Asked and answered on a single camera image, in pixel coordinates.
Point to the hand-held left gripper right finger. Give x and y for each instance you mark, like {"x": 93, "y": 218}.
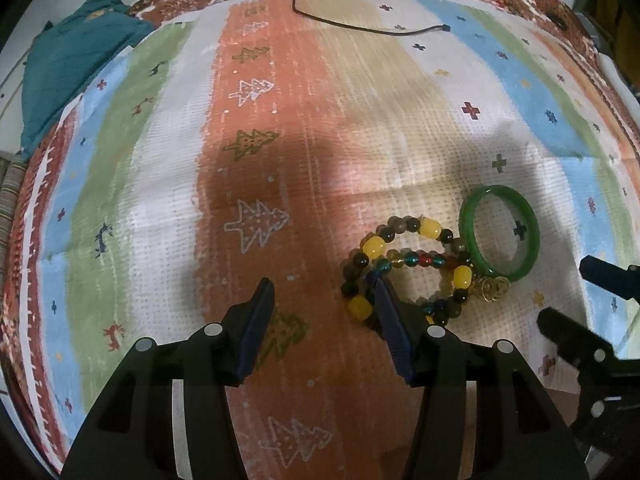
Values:
{"x": 395, "y": 330}

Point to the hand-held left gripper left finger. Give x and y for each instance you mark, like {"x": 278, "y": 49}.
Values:
{"x": 252, "y": 330}

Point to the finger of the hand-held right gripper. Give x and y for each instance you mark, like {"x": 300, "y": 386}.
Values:
{"x": 615, "y": 277}
{"x": 570, "y": 337}

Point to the green jade bangle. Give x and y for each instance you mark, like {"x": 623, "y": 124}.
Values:
{"x": 470, "y": 240}

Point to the striped printed mat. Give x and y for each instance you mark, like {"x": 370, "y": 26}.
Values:
{"x": 165, "y": 185}

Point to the small black round object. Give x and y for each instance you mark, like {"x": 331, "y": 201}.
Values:
{"x": 558, "y": 19}

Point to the striped grey cushion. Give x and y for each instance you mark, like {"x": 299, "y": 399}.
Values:
{"x": 10, "y": 195}

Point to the teal cloth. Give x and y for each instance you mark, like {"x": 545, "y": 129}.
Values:
{"x": 75, "y": 60}

